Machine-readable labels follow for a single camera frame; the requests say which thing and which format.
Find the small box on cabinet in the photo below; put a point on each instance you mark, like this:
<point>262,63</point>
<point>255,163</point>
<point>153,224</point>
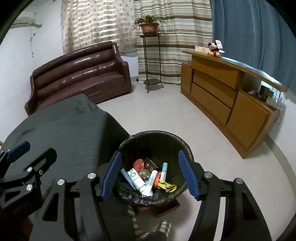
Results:
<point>201,49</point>

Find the patterned beige curtain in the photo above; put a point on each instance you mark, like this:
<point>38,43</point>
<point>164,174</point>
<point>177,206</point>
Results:
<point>85,23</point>

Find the white paper tube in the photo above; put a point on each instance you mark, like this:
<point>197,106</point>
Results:
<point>149,184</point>

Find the blue curtain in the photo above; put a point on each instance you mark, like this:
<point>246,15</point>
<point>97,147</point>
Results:
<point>253,32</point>

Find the black lined trash bin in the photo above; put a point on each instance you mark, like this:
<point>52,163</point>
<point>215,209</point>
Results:
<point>159,147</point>

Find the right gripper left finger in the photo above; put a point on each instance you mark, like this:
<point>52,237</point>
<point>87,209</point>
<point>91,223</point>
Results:
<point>57,217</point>

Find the dark grey tablecloth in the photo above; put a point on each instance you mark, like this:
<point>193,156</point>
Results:
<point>83,136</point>

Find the potted plant in clay pot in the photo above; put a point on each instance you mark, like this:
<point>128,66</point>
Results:
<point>149,24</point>

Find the wooden sideboard cabinet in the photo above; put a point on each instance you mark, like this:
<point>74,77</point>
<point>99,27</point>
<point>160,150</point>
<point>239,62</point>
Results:
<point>230,94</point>

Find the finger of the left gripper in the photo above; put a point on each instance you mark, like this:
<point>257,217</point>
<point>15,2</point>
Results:
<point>23,190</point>
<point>15,153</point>

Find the striped curtain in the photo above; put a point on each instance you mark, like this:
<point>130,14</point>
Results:
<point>187,24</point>

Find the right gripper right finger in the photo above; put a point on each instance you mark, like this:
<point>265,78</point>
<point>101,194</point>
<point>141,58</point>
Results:
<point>243,218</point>

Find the white air conditioner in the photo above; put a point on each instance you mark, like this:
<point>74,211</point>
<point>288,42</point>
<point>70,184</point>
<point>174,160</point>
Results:
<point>25,21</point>

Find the yellow wrapper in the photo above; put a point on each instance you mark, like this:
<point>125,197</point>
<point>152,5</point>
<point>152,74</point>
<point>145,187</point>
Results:
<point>167,187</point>

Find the small teal tube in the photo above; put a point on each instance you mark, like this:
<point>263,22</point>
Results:
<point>164,171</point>

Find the red plastic bag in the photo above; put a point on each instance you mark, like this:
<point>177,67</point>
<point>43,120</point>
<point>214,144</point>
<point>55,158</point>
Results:
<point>138,165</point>

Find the checkered cloth on floor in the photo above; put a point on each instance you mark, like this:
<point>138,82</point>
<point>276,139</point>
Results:
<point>156,232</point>

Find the orange plastic bag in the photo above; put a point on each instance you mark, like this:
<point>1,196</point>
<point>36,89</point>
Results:
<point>156,181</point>

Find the brown leather sofa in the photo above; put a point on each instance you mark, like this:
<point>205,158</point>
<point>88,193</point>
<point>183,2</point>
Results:
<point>97,71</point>

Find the dark red cigarette pack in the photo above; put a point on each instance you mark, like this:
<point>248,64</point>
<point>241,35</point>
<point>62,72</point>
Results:
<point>150,165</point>

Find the green white paper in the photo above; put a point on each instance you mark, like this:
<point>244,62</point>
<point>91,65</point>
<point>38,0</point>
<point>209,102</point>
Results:
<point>134,179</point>

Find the Mickey Mouse plush toy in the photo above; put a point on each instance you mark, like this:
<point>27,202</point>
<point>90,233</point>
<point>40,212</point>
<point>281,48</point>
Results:
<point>215,49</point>

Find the black metal plant stand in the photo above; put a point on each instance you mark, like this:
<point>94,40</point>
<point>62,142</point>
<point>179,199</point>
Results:
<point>150,78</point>

